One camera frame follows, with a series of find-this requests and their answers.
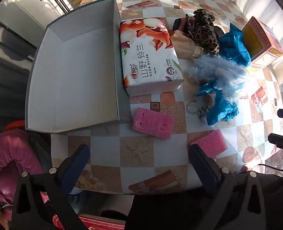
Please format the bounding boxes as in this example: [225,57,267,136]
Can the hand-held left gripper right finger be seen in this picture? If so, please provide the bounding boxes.
[189,144,267,230]

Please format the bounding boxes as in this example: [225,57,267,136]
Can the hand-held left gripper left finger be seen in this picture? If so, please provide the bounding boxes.
[11,144,90,230]

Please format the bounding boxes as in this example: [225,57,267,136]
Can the pink sponge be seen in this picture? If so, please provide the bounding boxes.
[132,107,175,140]
[189,129,233,160]

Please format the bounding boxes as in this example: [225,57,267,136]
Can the blue plastic shoe cover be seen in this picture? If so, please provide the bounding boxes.
[218,23,252,67]
[195,80,218,97]
[207,93,239,125]

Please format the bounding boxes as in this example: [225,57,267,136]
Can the light blue feather duster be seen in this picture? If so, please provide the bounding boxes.
[187,54,249,106]

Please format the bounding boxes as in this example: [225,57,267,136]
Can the grey cardboard box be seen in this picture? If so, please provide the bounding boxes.
[25,0,132,135]

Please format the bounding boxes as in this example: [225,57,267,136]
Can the blue denim garment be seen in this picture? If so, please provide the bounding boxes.
[29,133,52,170]

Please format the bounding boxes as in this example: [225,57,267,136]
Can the red printed box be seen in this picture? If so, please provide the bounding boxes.
[52,214,132,230]

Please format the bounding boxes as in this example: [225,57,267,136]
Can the red patterned carton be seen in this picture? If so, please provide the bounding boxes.
[242,16,283,69]

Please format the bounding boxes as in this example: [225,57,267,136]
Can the purple knitted item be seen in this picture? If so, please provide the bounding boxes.
[213,26,224,39]

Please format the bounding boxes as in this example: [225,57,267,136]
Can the leopard print scarf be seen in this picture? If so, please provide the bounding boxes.
[185,8,220,54]

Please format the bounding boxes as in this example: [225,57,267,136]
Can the floral tissue pack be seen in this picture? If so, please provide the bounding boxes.
[119,17,184,98]

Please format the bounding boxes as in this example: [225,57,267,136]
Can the beige towel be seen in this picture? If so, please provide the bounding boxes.
[171,30,204,60]

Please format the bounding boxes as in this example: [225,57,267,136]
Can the dark and pink cloth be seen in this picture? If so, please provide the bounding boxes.
[173,18,187,33]

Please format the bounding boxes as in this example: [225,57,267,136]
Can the black cable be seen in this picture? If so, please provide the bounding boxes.
[258,164,283,172]

